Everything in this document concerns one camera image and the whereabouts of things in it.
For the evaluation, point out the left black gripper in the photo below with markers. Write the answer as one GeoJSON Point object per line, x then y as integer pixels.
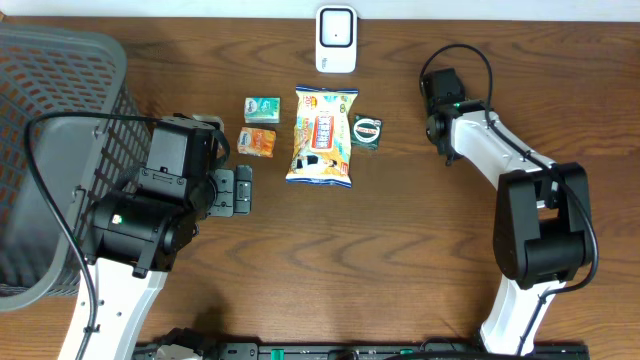
{"type": "Point", "coordinates": [229, 185]}

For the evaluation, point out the white barcode scanner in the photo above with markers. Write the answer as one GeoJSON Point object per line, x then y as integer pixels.
{"type": "Point", "coordinates": [336, 39]}

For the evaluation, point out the orange small box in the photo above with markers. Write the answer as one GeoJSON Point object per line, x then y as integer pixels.
{"type": "Point", "coordinates": [256, 142]}

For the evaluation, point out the green Zam-Buk tin box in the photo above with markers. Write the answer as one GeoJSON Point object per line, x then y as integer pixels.
{"type": "Point", "coordinates": [366, 132]}

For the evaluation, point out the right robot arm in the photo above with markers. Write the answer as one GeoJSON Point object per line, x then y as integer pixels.
{"type": "Point", "coordinates": [541, 235]}

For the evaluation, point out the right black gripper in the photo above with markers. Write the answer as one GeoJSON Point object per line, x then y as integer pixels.
{"type": "Point", "coordinates": [449, 154]}

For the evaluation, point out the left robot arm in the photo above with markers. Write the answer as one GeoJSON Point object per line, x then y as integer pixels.
{"type": "Point", "coordinates": [137, 229]}

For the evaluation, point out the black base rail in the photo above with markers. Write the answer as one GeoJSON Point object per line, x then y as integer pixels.
{"type": "Point", "coordinates": [188, 344]}

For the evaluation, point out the grey plastic mesh basket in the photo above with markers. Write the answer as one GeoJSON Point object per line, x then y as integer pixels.
{"type": "Point", "coordinates": [46, 70]}

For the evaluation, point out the teal silver small box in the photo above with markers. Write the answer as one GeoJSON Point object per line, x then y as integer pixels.
{"type": "Point", "coordinates": [262, 110]}

